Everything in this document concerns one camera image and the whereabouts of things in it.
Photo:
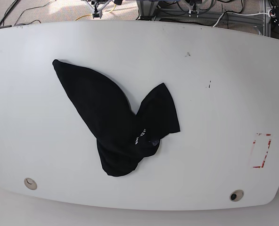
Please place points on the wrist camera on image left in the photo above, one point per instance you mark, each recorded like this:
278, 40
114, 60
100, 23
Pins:
97, 13

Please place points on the black t-shirt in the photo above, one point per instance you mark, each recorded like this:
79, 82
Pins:
123, 137

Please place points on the aluminium frame rail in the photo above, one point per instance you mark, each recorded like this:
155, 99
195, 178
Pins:
230, 14

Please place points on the table grommet hole right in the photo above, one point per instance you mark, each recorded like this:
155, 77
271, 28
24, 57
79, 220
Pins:
236, 195

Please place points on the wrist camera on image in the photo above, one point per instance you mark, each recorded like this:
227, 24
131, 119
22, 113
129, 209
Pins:
97, 13
193, 11

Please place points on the white table grommet left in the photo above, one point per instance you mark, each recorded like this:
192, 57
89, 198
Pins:
30, 183

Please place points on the red tape rectangle marking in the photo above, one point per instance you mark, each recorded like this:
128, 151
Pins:
260, 148

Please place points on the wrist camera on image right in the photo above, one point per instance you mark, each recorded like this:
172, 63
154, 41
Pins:
193, 11

